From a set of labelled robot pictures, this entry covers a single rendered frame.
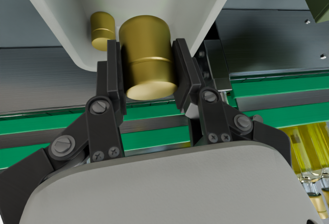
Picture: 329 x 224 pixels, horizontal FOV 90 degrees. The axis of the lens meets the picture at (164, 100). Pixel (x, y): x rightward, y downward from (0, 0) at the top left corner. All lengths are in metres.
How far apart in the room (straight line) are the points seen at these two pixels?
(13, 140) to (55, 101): 0.09
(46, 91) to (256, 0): 0.40
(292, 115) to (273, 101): 0.04
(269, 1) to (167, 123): 0.29
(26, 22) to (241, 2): 0.36
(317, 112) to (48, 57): 0.49
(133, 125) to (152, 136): 0.04
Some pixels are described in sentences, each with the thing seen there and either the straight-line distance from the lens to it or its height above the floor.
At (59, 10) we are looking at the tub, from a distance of 0.21.
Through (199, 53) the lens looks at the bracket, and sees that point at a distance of 0.28.
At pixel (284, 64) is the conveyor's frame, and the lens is 0.34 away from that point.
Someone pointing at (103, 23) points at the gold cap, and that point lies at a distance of 0.27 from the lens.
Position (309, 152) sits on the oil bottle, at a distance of 0.51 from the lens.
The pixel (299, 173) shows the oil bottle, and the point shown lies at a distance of 0.49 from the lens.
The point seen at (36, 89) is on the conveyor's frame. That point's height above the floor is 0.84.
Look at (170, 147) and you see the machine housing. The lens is 0.52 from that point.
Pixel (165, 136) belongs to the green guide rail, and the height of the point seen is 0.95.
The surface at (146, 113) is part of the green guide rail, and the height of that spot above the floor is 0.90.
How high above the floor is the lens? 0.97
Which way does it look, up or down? 15 degrees down
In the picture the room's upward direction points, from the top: 172 degrees clockwise
